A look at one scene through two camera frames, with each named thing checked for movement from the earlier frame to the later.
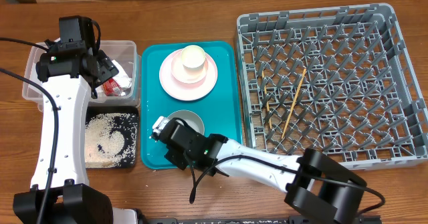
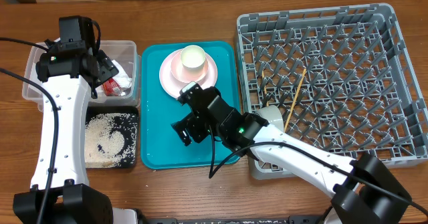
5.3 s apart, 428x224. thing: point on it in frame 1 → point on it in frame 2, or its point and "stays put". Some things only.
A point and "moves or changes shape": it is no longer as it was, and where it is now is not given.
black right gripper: (180, 158) → (190, 120)
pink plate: (184, 91) stays put
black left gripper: (108, 67) stays put
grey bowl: (191, 119) moves or changes shape
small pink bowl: (186, 74) stays put
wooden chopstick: (293, 103) stays put
